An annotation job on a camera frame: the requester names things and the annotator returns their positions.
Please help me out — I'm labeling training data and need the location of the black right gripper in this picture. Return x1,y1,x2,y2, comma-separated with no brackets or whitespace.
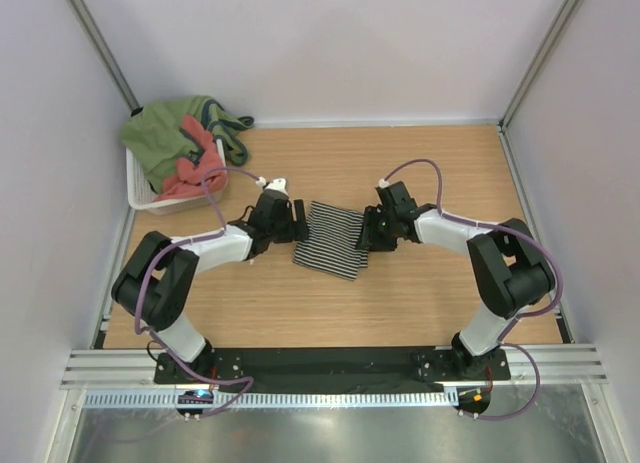
356,205,398,252

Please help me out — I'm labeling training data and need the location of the black white striped tank top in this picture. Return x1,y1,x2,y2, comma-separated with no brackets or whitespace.
293,201,368,281

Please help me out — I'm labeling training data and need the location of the salmon red tank top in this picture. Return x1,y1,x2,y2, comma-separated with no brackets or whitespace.
156,114,228,201

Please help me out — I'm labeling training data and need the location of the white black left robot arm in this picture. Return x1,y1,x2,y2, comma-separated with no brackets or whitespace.
111,189,309,383

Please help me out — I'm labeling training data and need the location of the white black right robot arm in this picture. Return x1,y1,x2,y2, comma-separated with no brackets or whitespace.
356,180,559,379

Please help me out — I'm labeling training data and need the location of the green tank top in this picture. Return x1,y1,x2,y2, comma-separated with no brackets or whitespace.
120,95,254,196

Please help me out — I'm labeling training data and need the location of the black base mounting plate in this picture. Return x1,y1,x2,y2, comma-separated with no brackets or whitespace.
154,346,511,394

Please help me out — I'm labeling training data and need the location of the white plastic basket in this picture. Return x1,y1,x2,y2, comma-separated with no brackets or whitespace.
125,149,209,216

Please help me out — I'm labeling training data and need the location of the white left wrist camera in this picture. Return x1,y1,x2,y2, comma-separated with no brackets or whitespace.
255,177,290,200

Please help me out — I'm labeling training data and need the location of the slotted grey cable duct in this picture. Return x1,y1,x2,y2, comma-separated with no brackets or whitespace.
83,388,458,411

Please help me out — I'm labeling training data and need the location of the aluminium frame rail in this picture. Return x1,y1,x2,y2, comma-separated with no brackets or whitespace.
60,344,608,390

